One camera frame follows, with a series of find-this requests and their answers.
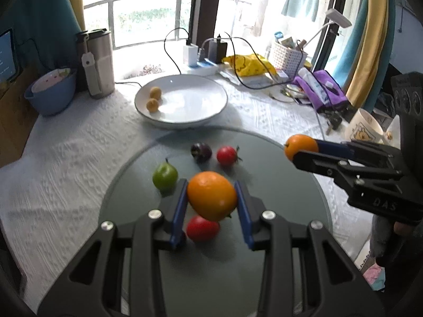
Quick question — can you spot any small red tomato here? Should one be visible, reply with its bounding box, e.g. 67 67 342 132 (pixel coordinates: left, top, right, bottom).
216 145 243 166

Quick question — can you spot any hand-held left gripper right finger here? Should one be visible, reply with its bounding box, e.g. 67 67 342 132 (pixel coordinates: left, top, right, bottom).
233 180 385 317

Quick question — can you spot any teal curtain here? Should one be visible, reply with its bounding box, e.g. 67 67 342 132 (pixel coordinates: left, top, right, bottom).
0 0 83 73

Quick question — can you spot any white desk lamp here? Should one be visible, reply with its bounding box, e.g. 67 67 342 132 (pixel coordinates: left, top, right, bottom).
306 8 352 45

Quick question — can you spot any round grey glass mat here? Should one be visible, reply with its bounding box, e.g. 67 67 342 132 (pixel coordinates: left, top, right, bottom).
97 127 333 317

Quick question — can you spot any tablet screen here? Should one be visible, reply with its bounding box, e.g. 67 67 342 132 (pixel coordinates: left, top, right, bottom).
0 28 20 81

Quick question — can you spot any person's right hand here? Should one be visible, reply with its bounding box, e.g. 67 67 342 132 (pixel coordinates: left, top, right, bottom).
393 221 412 237

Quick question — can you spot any purple pouch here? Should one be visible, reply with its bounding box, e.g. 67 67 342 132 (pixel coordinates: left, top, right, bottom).
292 70 347 111

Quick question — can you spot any black charger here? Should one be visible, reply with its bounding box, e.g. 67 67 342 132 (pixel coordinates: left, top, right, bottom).
208 40 228 64

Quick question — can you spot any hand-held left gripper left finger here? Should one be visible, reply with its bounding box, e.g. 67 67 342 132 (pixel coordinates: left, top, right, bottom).
38 178 189 317

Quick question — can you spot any white woven basket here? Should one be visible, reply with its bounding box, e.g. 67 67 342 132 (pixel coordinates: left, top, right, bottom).
269 41 309 80

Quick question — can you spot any black charger cable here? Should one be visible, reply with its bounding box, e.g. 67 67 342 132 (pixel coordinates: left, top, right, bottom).
164 28 192 74
228 36 305 90

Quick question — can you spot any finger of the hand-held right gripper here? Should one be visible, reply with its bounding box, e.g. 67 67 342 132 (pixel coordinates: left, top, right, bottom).
292 150 404 203
315 139 401 170

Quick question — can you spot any yellow printed bag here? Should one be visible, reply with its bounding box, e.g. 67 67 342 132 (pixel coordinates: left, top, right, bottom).
222 54 278 77

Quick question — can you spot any white hanging tag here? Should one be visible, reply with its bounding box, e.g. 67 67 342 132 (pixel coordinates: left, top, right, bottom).
81 53 101 96

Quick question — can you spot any pink bowl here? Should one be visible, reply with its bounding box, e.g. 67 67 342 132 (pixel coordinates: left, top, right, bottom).
31 68 71 94

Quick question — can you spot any yellow curtain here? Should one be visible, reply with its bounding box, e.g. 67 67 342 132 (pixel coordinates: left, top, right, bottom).
344 0 390 106

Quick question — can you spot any dark window pillar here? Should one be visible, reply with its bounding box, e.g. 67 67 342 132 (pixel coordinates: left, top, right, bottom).
188 0 225 60

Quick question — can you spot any white round plate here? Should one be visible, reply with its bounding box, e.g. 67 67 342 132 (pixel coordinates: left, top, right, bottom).
134 74 229 129

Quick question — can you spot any blue bowl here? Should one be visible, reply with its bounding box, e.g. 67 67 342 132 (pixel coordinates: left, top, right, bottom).
24 68 78 117

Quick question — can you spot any cream bear print mug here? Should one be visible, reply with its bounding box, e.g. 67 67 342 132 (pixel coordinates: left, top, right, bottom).
344 108 385 144

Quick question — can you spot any stainless steel travel mug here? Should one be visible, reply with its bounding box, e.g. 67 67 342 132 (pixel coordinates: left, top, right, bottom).
85 29 116 100

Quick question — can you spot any bunch of keys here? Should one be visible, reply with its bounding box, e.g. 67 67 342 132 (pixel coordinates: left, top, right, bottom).
322 110 344 135

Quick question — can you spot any white textured tablecloth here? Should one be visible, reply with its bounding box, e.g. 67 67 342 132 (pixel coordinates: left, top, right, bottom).
0 73 390 314

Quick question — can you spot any small orange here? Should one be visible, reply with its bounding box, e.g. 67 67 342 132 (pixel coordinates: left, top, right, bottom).
284 134 319 162

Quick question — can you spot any dark purple plum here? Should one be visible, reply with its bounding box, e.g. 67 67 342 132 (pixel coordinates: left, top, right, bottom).
191 142 213 163

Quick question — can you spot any white charger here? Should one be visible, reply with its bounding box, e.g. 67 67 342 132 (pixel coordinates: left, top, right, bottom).
183 44 199 67

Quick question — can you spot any large red tomato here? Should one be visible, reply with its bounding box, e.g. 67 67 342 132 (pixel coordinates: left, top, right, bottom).
186 215 221 242

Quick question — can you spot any white power strip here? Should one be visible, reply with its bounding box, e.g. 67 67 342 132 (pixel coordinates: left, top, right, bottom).
180 59 228 76

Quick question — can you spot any balcony railing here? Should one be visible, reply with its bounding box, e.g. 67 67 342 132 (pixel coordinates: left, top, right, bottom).
84 0 252 48

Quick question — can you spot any large orange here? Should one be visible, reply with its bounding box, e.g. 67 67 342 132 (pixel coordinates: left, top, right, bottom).
187 171 238 222

